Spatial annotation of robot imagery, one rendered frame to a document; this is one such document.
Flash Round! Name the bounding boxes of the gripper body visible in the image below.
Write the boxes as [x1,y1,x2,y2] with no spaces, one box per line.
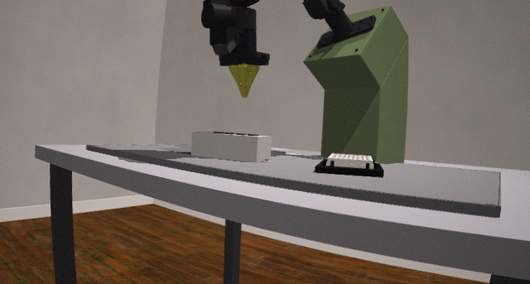
[219,51,270,66]

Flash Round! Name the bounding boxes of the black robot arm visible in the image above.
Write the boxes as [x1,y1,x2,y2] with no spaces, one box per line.
[201,0,377,55]

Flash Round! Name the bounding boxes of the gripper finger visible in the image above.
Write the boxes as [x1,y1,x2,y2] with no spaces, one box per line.
[238,65,260,98]
[229,65,249,97]

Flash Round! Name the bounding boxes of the white multi-well plate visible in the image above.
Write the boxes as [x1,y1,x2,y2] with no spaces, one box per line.
[326,153,373,169]

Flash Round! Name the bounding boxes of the white button panel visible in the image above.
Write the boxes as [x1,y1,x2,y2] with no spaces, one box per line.
[191,132,272,162]

